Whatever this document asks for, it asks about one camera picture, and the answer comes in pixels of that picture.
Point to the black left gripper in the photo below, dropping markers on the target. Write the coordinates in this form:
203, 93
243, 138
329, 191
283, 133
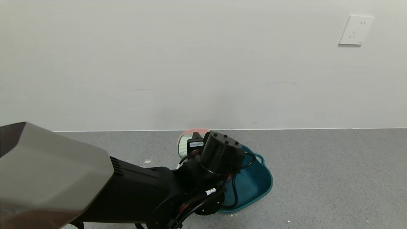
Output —
196, 143

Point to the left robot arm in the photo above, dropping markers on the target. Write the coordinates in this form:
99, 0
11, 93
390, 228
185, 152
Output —
47, 165

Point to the pink plastic bowl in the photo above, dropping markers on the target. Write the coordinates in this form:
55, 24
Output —
197, 130

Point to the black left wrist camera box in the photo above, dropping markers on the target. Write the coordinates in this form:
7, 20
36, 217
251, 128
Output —
195, 142

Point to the white wall power outlet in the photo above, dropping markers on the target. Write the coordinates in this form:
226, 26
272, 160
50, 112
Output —
356, 30

